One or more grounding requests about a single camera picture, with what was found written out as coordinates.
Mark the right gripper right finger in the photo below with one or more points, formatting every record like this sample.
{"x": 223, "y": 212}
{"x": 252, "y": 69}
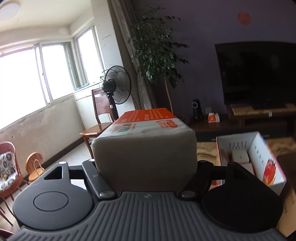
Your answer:
{"x": 200, "y": 184}

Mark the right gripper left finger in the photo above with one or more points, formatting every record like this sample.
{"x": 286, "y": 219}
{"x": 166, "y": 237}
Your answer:
{"x": 95, "y": 181}

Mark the orange white tissue pack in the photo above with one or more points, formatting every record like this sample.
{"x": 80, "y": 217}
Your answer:
{"x": 147, "y": 151}

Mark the apple printed cardboard box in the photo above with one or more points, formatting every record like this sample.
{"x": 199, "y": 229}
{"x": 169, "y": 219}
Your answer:
{"x": 265, "y": 165}

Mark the black speaker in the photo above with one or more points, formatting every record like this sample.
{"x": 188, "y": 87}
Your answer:
{"x": 197, "y": 111}

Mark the small orange white carton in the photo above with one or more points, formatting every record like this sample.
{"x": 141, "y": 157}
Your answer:
{"x": 213, "y": 118}

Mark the small orange stool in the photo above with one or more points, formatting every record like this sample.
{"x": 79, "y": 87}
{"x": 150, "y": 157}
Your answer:
{"x": 33, "y": 166}

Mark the brown wooden chair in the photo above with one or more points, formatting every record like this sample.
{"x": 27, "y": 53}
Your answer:
{"x": 103, "y": 117}

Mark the floral cushion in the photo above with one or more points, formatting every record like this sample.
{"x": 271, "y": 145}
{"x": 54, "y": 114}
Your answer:
{"x": 8, "y": 170}

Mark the dark wooden tv cabinet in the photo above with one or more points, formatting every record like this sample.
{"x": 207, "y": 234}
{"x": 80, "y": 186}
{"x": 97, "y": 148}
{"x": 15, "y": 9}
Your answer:
{"x": 271, "y": 123}

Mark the black standing fan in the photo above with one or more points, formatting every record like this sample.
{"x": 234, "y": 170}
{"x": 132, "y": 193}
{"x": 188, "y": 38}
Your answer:
{"x": 117, "y": 86}

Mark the black television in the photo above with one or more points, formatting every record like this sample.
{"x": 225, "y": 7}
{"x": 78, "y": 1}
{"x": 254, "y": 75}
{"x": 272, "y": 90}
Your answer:
{"x": 258, "y": 73}

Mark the potted green tree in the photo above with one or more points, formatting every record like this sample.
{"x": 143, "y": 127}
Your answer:
{"x": 153, "y": 48}

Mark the grey curtain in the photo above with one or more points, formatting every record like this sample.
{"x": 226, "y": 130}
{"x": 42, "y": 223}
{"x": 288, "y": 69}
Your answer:
{"x": 126, "y": 18}

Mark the round ceiling lamp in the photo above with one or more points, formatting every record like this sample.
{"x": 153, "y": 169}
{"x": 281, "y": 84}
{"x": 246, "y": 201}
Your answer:
{"x": 9, "y": 10}

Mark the white wall socket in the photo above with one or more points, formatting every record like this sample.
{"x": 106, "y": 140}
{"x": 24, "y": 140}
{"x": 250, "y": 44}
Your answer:
{"x": 208, "y": 110}

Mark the red round wall sticker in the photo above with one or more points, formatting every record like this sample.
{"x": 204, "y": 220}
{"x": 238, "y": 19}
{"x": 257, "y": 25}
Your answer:
{"x": 244, "y": 18}

